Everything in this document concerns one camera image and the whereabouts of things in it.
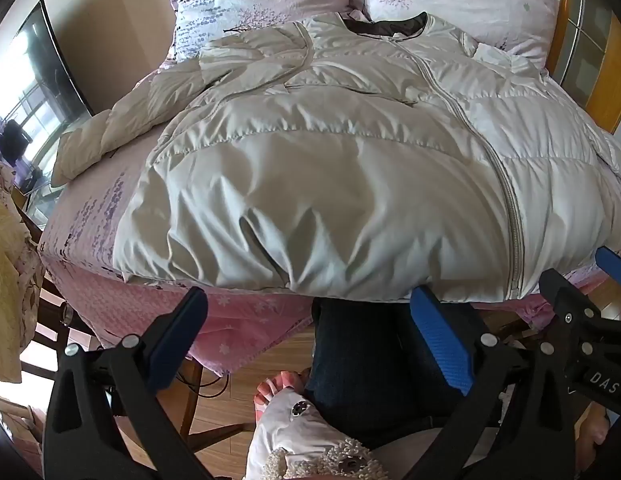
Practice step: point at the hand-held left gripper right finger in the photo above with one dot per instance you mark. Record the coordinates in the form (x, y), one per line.
(440, 340)

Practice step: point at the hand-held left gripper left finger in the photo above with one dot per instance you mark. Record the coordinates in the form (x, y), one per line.
(183, 332)

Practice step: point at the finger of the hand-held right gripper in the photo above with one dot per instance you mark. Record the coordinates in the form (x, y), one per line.
(615, 267)
(573, 310)

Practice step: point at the white puffer jacket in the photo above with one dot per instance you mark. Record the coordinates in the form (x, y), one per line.
(315, 185)

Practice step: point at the person's right hand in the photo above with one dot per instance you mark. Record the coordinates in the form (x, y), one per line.
(593, 435)

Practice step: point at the person's foot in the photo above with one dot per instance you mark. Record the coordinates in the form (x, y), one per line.
(279, 391)

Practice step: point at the dark wooden chair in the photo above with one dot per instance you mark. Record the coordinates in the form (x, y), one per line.
(48, 287)

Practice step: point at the white beaded garment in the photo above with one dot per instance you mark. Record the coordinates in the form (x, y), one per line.
(295, 435)

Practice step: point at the pink floral bed sheet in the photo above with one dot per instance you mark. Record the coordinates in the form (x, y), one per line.
(90, 210)

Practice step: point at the pale yellow cloth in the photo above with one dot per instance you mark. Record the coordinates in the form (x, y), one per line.
(10, 270)

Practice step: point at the wooden headboard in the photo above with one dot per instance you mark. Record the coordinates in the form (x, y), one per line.
(590, 35)

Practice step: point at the black flat television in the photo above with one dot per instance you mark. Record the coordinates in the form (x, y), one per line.
(45, 70)

